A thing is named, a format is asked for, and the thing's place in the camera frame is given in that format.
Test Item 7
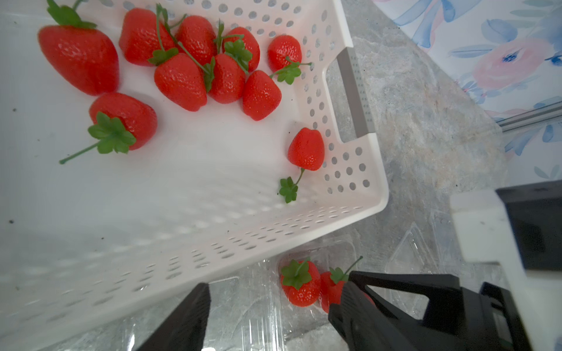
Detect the right aluminium corner post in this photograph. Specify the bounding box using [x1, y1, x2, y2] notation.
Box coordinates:
[498, 102, 561, 133]

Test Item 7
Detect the strawberry with upright stem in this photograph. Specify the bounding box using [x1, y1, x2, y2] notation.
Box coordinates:
[37, 1, 120, 96]

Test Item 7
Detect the strawberry centre cluster left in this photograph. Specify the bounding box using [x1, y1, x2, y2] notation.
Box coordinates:
[149, 4, 207, 112]

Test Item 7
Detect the clear plastic clamshell container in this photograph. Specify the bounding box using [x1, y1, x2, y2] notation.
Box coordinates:
[203, 239, 362, 350]

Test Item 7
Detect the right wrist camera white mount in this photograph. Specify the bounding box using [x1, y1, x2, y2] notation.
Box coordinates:
[449, 181, 561, 350]

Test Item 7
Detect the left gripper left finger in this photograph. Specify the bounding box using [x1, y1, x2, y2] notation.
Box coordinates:
[138, 283, 211, 351]

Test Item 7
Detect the strawberry centre cluster right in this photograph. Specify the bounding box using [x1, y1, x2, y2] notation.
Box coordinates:
[203, 19, 247, 105]

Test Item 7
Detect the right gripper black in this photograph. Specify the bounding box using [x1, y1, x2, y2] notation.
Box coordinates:
[349, 271, 533, 350]

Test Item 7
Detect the strawberry row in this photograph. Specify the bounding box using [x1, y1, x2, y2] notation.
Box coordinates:
[222, 27, 261, 73]
[176, 16, 217, 65]
[119, 8, 179, 67]

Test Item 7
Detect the white perforated plastic basket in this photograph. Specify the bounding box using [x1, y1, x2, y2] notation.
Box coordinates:
[1, 1, 389, 350]

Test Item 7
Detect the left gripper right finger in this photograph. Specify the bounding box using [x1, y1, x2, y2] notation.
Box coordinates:
[328, 280, 422, 350]

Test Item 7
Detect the strawberry lone near wall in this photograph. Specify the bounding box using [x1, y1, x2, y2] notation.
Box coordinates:
[278, 127, 325, 203]

